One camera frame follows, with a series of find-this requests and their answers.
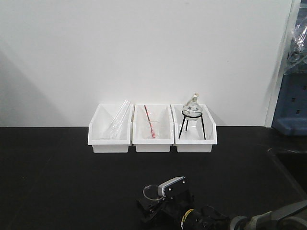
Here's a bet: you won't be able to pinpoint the black tripod stand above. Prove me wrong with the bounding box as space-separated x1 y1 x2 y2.
178 111 206 140

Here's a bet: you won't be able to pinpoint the blue plastic crate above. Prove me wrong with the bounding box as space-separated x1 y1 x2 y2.
272 73 307 136

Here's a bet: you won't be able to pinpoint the round-bottom glass flask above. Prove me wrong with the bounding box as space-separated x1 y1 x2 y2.
182 93 202 121

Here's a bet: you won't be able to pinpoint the right white storage bin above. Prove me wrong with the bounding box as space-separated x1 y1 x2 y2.
171 104 217 152

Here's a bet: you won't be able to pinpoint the clear plastic bag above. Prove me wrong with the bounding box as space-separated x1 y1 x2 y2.
284 3 307 75

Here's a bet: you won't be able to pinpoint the white storage bin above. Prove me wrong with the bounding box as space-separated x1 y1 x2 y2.
132 104 175 152
171 104 217 152
88 101 134 153

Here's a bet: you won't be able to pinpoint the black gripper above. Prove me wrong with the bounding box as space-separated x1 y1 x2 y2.
137 189 194 226

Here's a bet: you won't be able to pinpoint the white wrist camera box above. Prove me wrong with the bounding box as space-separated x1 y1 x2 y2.
158 176 188 198

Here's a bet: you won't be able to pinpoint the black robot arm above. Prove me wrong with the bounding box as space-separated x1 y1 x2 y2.
137 191 307 230

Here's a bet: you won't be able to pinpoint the clear glass tubes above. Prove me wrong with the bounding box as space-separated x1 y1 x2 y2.
103 100 130 139

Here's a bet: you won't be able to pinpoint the left white storage bin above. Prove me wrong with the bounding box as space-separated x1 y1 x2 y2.
88 101 134 153

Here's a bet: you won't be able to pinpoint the clear glass beaker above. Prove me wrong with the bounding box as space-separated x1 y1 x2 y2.
142 184 163 201

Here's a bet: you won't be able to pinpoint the middle white storage bin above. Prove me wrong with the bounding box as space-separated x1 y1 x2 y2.
132 104 175 152

